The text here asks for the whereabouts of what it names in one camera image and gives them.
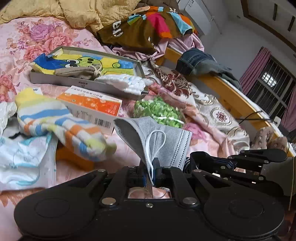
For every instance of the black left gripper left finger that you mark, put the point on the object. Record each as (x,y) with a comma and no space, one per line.
(120,184)

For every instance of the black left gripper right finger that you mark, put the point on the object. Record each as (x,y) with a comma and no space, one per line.
(173,178)

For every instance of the grey face mask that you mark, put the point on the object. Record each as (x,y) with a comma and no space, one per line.
(150,140)

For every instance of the white quilted baby cloth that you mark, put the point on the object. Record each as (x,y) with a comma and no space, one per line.
(126,83)

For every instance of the yellow striped fuzzy sock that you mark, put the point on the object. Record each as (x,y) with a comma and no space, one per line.
(38,115)

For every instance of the beige brown felt cloth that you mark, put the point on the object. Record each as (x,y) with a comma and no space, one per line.
(87,73)

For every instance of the cream maroon brocade cloth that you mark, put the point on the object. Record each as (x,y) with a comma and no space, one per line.
(210,123)

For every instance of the glass jar of green stars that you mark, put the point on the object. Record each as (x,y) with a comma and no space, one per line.
(160,111)

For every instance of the orange white medicine box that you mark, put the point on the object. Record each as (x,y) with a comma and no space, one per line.
(98,108)

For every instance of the pink window curtain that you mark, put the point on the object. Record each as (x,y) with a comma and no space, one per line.
(255,68)

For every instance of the white blue patterned cloth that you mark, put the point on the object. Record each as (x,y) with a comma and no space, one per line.
(26,162)

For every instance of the yellow green cartoon towel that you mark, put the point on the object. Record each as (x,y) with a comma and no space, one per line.
(47,64)

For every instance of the blue denim jeans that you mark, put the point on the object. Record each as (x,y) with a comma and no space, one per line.
(196,62)

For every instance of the pink floral bedsheet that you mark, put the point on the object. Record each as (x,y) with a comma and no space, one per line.
(23,40)

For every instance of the grey shallow cardboard box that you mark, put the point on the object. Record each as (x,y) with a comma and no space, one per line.
(41,78)

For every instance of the pale pink garment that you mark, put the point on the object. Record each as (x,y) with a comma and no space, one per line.
(180,45)

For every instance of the brown multicolour striped garment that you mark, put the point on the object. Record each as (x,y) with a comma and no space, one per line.
(143,30)

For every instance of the tan yellow quilt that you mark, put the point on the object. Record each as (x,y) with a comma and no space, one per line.
(79,14)

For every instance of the wooden bed frame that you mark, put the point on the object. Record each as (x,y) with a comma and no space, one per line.
(263,133)

